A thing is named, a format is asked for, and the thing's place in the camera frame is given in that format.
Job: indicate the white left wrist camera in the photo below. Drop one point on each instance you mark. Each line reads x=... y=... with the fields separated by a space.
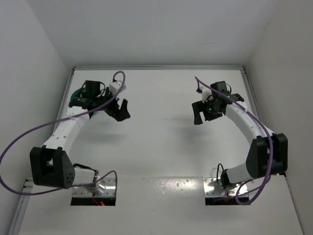
x=114 y=87

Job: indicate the metal base plate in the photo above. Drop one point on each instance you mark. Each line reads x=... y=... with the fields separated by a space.
x=213 y=190
x=103 y=189

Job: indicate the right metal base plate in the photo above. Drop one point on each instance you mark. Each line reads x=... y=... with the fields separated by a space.
x=213 y=190

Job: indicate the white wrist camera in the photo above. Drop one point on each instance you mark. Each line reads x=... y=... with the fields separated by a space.
x=205 y=93
x=114 y=87

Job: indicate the teal ribbed divided container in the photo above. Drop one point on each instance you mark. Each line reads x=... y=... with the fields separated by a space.
x=77 y=93

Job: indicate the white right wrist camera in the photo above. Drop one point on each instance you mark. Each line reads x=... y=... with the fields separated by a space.
x=205 y=93

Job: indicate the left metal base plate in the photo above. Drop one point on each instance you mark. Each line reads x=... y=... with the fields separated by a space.
x=103 y=189

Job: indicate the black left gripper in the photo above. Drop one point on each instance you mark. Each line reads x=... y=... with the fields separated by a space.
x=116 y=110

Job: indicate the aluminium table frame rail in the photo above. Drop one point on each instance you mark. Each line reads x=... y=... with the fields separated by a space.
x=250 y=98

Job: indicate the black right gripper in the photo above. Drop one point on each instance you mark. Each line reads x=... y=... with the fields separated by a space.
x=199 y=107

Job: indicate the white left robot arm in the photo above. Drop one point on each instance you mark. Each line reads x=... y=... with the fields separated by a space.
x=50 y=164

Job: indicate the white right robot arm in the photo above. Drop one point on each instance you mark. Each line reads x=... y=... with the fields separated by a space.
x=268 y=153

